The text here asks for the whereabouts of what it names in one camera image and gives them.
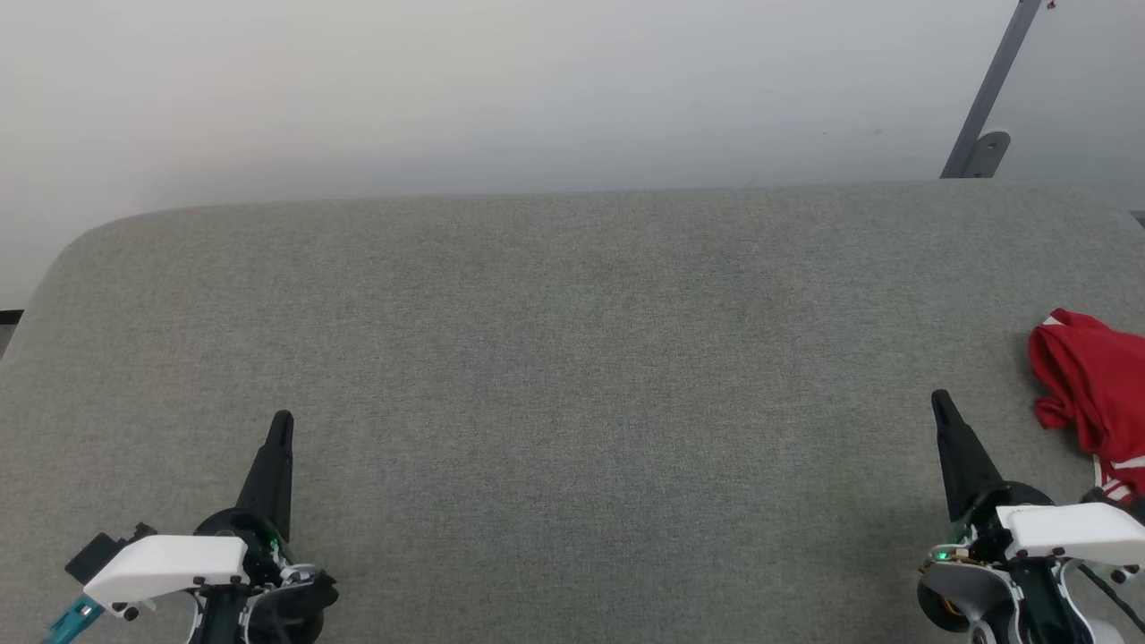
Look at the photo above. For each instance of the red and white garment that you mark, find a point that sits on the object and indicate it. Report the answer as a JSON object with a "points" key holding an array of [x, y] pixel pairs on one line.
{"points": [[1091, 376]]}

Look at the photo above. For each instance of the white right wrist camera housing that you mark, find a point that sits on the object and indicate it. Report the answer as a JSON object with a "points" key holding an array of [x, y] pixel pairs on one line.
{"points": [[1073, 532]]}

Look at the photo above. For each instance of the grey metal pole with bracket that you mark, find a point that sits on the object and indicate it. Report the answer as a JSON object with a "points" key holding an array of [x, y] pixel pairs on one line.
{"points": [[988, 98]]}

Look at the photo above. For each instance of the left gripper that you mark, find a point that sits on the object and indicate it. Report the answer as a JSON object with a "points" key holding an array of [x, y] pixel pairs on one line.
{"points": [[277, 604]]}

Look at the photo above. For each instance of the grey fabric sofa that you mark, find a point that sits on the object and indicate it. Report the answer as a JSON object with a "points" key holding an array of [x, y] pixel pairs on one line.
{"points": [[581, 402]]}

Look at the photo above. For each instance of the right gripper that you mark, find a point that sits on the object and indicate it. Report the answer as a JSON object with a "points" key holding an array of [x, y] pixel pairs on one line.
{"points": [[1020, 608]]}

